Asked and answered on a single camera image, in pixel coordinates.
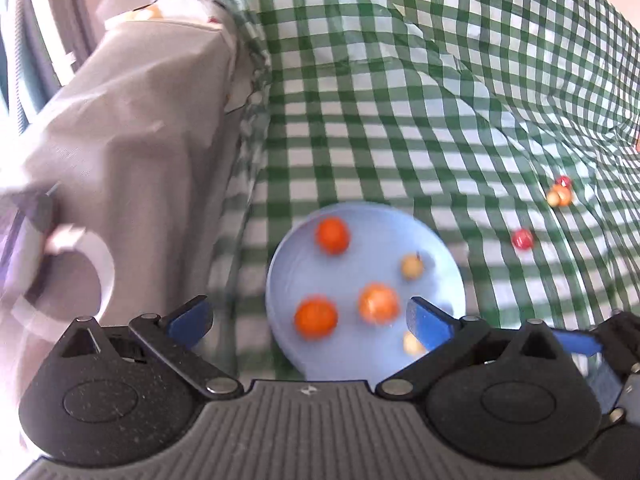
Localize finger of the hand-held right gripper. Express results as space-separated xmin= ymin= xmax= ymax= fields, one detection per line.
xmin=550 ymin=309 xmax=640 ymax=378
xmin=586 ymin=359 xmax=628 ymax=423

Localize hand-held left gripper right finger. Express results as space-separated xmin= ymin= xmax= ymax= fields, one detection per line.
xmin=376 ymin=296 xmax=577 ymax=401

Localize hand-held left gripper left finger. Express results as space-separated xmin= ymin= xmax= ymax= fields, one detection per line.
xmin=59 ymin=296 xmax=243 ymax=401

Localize pale orange cherry tomato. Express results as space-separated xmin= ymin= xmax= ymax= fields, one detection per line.
xmin=357 ymin=282 xmax=401 ymax=325

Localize light blue plate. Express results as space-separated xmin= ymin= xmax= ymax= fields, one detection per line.
xmin=265 ymin=202 xmax=467 ymax=382

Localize black smartphone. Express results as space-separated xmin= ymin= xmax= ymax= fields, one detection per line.
xmin=0 ymin=191 xmax=55 ymax=306

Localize green checkered tablecloth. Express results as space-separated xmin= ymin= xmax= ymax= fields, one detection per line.
xmin=200 ymin=0 xmax=640 ymax=381

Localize dark green curtain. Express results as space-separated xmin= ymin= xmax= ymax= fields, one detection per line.
xmin=0 ymin=0 xmax=61 ymax=121

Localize white charging cable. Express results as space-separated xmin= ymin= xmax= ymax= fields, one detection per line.
xmin=10 ymin=225 xmax=117 ymax=333

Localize white window frame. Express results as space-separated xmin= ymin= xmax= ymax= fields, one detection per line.
xmin=0 ymin=0 xmax=101 ymax=133

